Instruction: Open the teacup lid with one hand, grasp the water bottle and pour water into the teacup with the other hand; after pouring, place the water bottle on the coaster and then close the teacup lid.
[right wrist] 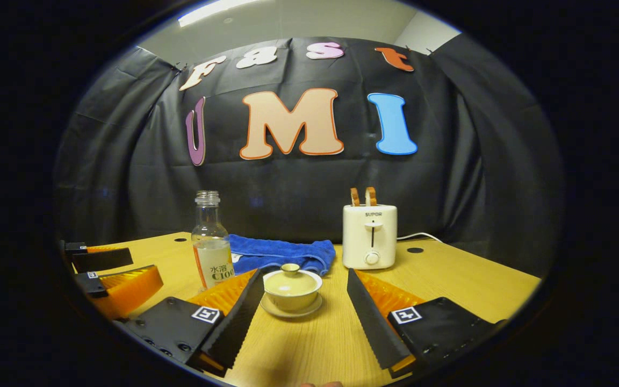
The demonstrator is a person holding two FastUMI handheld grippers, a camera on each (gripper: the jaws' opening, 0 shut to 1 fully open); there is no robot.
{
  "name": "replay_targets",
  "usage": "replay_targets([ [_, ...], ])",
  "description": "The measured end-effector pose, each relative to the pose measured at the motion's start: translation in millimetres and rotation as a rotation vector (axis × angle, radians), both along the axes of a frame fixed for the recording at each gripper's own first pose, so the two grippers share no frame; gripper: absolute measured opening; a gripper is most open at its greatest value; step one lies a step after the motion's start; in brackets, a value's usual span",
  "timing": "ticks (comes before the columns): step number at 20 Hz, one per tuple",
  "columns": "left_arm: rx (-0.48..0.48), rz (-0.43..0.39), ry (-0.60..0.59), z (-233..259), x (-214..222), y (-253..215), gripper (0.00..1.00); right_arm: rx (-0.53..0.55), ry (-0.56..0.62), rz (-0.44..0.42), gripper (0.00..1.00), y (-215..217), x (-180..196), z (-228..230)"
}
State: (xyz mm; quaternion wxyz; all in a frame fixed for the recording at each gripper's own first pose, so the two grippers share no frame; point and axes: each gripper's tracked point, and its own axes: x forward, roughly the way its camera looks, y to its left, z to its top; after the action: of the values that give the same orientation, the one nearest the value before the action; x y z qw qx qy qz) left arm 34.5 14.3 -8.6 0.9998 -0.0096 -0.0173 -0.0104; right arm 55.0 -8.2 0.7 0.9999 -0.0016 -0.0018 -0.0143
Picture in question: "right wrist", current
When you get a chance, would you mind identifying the black backdrop cloth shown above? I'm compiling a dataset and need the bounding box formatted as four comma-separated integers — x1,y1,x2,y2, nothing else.
52,35,565,277

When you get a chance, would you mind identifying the white toaster cable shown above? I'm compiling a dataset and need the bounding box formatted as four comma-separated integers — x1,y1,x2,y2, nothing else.
397,232,443,243

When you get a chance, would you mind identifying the clear water bottle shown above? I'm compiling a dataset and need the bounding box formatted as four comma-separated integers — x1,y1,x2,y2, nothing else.
191,190,236,291

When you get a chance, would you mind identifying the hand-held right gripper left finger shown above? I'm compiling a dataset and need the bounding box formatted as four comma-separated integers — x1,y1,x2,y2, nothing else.
119,267,265,378

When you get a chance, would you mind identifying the white toaster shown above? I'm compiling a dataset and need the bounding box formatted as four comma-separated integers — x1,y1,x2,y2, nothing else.
342,204,398,270

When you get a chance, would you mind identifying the teacup saucer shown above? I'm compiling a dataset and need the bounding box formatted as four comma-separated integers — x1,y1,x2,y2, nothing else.
260,293,323,319

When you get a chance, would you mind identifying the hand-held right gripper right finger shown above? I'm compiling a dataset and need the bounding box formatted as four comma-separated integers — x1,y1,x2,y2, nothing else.
346,268,495,379

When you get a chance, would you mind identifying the blue towel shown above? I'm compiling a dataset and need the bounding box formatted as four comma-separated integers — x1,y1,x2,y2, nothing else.
225,233,336,277

